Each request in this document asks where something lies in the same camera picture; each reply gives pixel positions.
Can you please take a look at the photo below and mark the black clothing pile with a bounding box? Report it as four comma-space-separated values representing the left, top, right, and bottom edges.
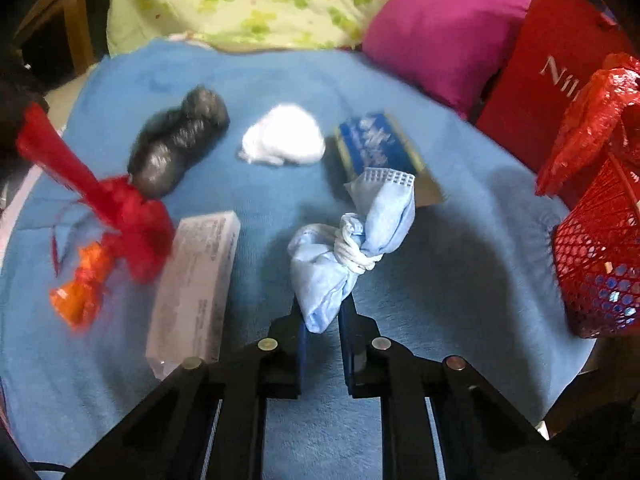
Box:
0, 44, 49, 181

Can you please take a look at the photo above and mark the magenta pillow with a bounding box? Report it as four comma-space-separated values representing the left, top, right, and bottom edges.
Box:
362, 0, 532, 118

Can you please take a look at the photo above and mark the white tissue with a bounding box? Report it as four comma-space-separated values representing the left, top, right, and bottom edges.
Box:
239, 103, 326, 167

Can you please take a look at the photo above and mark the red paper shopping bag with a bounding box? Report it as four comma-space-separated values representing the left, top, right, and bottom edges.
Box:
474, 0, 637, 212

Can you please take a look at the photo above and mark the red mesh waste basket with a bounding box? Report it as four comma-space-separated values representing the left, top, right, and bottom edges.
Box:
552, 154, 639, 338

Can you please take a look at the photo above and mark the red plastic bag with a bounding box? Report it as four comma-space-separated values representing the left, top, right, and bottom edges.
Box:
536, 53, 639, 196

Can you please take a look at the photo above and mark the blue bed blanket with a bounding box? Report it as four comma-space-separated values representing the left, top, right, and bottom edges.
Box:
1, 40, 592, 466

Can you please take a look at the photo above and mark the black plastic bag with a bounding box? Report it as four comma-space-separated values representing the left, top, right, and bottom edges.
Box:
127, 84, 230, 200

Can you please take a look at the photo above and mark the knotted blue face mask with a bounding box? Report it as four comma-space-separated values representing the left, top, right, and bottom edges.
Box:
288, 167, 416, 334

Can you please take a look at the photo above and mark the orange foil wrapper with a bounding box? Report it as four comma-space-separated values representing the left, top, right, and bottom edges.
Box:
49, 242, 115, 330

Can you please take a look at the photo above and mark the red mesh ribbon wrap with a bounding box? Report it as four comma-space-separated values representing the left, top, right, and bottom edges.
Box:
15, 103, 175, 283

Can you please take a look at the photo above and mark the white rectangular carton box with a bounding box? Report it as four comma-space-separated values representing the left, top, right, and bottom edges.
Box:
145, 210, 241, 380

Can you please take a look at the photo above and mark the blue toothpaste box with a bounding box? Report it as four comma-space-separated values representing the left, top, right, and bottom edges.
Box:
334, 112, 444, 208

